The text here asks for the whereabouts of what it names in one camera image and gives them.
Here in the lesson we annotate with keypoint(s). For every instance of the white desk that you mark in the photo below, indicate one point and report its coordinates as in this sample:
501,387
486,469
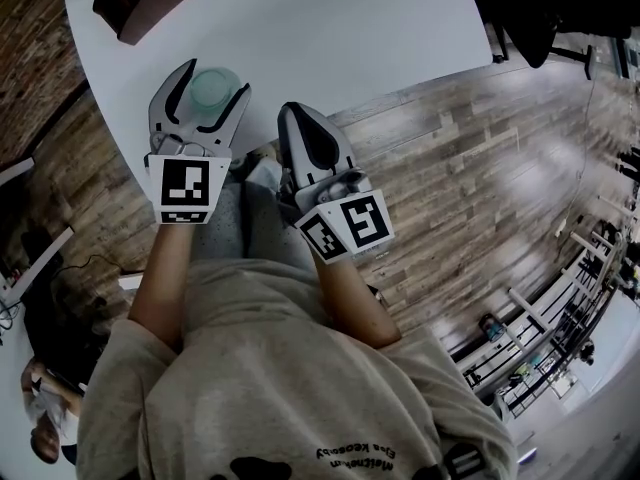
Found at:
35,263

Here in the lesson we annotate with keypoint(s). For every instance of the white shelf rack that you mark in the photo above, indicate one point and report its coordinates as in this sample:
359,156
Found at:
555,333

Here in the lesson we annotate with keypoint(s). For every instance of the person's grey trousers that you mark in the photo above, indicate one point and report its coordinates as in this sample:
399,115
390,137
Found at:
270,228

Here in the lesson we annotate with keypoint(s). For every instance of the person's right forearm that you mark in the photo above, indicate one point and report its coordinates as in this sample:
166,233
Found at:
357,303

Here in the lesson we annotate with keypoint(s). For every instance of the white power adapter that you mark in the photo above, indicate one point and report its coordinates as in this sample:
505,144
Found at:
131,280

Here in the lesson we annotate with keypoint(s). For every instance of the person's beige sweatshirt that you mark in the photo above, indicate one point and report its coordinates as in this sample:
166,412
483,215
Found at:
280,368

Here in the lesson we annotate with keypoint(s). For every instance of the person's left forearm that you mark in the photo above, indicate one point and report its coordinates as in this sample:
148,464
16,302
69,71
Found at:
160,288

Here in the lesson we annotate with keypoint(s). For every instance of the small teal container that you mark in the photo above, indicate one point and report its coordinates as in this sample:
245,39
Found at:
491,328

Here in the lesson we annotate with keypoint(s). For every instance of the person's right shoe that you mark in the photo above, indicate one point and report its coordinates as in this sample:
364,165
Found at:
263,153

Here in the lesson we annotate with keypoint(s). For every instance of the translucent green cup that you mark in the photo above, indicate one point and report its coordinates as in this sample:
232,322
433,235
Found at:
215,88

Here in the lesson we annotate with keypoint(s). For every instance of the black office chair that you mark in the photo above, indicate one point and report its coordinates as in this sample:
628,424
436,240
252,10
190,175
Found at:
540,8
55,308

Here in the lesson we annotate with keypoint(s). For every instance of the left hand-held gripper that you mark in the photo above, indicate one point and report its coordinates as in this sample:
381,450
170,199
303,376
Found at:
185,183

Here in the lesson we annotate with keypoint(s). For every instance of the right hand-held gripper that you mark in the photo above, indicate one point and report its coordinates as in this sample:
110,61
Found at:
365,223

